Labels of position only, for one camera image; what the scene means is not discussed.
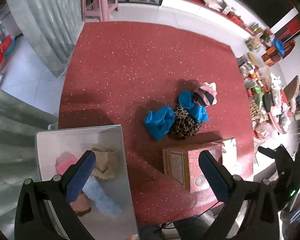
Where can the beige folded cloth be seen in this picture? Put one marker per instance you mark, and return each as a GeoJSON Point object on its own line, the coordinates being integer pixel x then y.
{"type": "Point", "coordinates": [106, 164]}

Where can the red patterned gift box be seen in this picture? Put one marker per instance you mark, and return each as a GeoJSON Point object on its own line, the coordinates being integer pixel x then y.
{"type": "Point", "coordinates": [181, 162]}

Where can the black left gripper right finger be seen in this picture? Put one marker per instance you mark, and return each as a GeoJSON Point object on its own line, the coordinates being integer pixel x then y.
{"type": "Point", "coordinates": [261, 218]}

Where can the pink and black sock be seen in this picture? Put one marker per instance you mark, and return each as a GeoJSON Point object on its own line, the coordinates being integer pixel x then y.
{"type": "Point", "coordinates": [199, 96]}

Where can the fluffy light blue cloth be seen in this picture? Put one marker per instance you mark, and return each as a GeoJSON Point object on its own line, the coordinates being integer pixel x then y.
{"type": "Point", "coordinates": [93, 190]}

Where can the pink plastic stool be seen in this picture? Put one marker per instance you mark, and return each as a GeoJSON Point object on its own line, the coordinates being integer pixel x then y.
{"type": "Point", "coordinates": [99, 8]}

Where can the leopard print cloth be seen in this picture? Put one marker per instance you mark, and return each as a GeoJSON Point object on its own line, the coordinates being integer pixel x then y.
{"type": "Point", "coordinates": [184, 124]}

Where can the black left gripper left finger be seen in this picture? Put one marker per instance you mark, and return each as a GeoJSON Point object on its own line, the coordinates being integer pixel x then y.
{"type": "Point", "coordinates": [32, 219]}

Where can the peach knitted sock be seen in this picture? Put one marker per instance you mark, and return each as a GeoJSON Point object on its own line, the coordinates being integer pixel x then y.
{"type": "Point", "coordinates": [81, 205]}

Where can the red plastic basins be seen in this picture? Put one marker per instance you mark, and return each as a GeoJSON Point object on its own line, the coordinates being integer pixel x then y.
{"type": "Point", "coordinates": [2, 50]}

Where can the grey cardboard storage box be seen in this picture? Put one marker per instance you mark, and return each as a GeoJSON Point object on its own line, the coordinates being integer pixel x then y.
{"type": "Point", "coordinates": [105, 188]}

